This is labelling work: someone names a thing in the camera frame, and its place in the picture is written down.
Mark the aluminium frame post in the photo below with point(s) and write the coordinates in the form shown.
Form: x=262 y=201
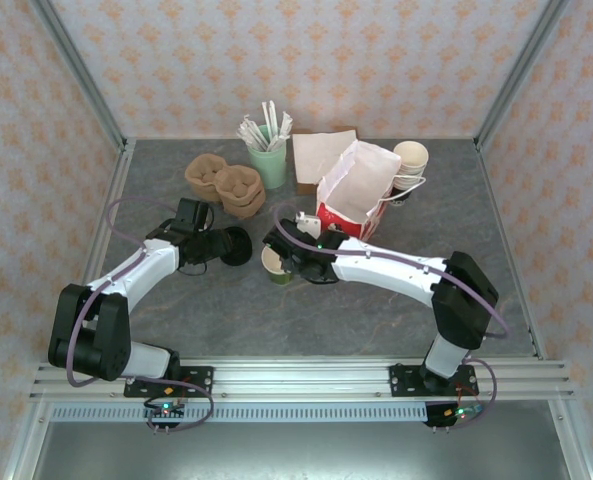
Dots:
x=522 y=75
x=80 y=75

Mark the green paper coffee cup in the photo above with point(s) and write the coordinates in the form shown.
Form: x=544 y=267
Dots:
x=271 y=261

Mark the paper wrapped straw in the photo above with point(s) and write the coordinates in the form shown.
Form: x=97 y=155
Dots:
x=248 y=137
x=254 y=131
x=266 y=125
x=273 y=122
x=284 y=130

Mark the small circuit board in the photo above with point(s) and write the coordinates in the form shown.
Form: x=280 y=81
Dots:
x=458 y=412
x=166 y=411

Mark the stack of black lids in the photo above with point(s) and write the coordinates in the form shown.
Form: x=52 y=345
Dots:
x=243 y=259

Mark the stack of beige paper cups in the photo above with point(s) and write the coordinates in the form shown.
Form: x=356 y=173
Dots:
x=410 y=155

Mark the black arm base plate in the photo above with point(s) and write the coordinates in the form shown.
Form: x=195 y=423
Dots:
x=401 y=380
x=201 y=380

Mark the aluminium side rail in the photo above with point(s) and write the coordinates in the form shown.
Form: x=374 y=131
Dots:
x=511 y=240
x=111 y=210

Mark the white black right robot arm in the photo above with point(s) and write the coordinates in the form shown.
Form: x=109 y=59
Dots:
x=391 y=270

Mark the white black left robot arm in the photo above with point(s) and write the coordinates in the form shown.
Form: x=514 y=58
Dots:
x=146 y=265

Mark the grey metal sheet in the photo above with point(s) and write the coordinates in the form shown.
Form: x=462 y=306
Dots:
x=296 y=450

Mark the red white paper bag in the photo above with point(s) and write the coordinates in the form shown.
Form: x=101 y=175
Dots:
x=356 y=185

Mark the mint green straw cup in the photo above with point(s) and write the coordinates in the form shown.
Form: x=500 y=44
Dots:
x=271 y=167

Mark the aluminium mounting rail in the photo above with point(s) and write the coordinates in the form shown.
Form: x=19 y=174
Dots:
x=301 y=377

